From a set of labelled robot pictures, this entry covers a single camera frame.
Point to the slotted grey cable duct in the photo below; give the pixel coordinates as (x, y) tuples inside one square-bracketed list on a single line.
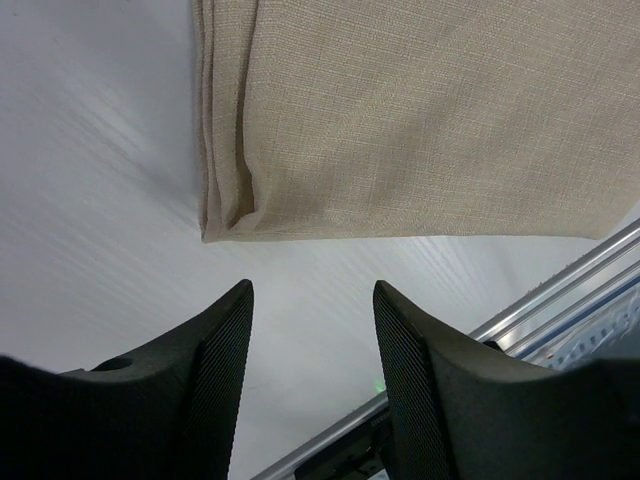
[(582, 345)]

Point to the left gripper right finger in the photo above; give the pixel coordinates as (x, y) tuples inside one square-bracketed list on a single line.
[(463, 410)]

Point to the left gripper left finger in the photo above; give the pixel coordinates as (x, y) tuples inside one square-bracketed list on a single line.
[(165, 410)]

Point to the aluminium front rail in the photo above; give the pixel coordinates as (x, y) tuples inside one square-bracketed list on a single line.
[(603, 281)]

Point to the beige cloth napkin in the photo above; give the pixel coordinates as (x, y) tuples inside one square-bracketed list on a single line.
[(359, 119)]

